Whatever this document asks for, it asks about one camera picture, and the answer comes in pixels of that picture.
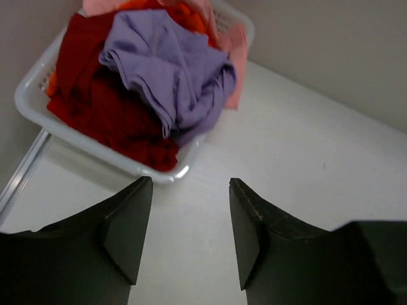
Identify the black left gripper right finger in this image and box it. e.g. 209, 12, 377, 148
229, 178, 406, 304

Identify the pink t shirt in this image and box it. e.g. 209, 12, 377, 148
82, 1, 254, 110

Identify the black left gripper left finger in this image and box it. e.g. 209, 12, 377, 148
1, 177, 153, 304

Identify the white plastic laundry basket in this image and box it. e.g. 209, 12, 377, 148
14, 1, 255, 184

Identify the orange t shirt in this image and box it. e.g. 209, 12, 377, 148
46, 0, 210, 99

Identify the purple t shirt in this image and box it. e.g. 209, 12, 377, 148
99, 10, 237, 146

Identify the dark red t shirt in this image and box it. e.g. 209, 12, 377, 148
46, 13, 178, 172

